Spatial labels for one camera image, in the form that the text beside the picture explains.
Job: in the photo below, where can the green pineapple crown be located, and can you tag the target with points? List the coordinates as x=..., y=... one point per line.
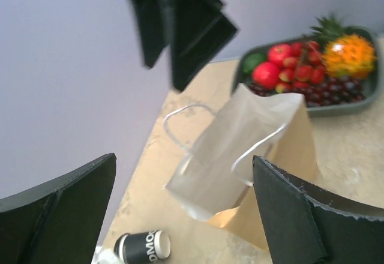
x=330, y=28

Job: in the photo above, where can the cherries pile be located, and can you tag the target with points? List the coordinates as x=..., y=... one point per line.
x=303, y=71

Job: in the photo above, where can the red apple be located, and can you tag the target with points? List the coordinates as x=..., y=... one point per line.
x=266, y=75
x=278, y=53

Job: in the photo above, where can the black paper coffee cup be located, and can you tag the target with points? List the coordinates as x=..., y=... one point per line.
x=145, y=247

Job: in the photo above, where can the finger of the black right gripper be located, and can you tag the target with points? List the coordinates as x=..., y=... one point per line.
x=196, y=31
x=150, y=26

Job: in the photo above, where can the dark red grapes bunch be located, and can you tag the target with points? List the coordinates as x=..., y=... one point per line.
x=331, y=92

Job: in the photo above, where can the orange horned melon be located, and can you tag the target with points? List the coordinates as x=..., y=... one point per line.
x=349, y=55

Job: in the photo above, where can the brown paper takeout bag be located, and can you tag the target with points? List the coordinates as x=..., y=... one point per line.
x=213, y=182

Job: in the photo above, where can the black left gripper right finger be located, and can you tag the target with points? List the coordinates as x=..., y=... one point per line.
x=305, y=223

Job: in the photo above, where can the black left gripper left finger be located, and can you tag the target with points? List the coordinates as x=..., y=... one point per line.
x=58, y=221

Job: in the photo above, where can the grey fruit tray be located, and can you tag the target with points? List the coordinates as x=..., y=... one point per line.
x=372, y=87

